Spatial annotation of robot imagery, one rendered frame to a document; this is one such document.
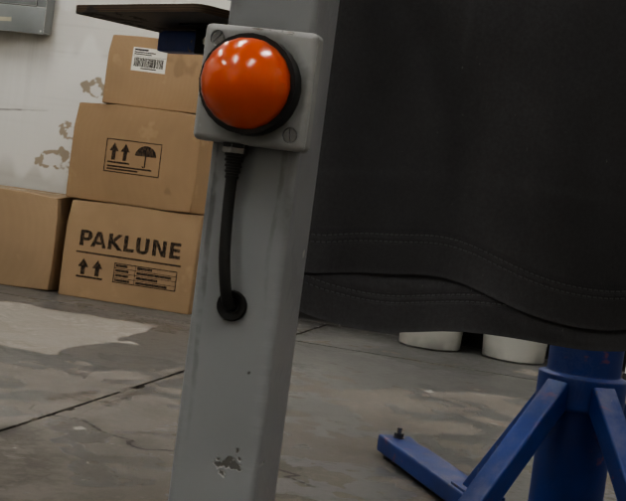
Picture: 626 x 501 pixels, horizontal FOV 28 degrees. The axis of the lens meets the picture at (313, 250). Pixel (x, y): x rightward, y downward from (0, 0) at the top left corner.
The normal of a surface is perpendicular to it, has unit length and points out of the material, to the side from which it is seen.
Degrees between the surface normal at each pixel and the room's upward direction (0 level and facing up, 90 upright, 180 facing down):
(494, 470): 43
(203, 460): 90
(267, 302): 90
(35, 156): 90
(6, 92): 90
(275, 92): 99
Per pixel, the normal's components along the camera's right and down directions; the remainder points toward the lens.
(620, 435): 0.26, -0.67
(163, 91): -0.12, 0.04
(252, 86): 0.23, 0.25
